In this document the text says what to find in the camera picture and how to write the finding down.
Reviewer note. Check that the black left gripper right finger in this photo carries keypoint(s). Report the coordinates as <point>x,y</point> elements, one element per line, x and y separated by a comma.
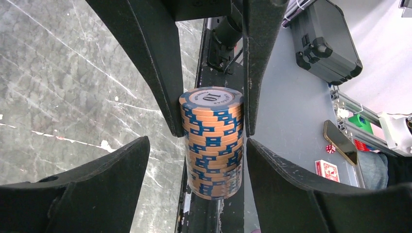
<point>291,199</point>

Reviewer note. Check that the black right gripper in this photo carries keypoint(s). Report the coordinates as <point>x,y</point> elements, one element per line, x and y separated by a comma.
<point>147,32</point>

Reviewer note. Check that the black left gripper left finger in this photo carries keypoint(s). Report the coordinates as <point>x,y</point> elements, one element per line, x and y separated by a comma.
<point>98,197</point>

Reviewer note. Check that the orange poker chip stack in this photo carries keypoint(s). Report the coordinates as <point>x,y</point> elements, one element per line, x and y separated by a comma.
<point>212,119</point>

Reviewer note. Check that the red playing card deck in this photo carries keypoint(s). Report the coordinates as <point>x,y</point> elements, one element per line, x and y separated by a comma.
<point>327,170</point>

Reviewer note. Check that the loose red die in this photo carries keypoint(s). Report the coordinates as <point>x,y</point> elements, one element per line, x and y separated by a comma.
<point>331,149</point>

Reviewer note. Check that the black smartphone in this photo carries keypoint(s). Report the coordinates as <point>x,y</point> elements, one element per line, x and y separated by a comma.
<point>344,146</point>

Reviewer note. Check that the aluminium frame rail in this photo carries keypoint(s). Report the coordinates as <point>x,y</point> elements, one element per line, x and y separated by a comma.
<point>384,132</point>

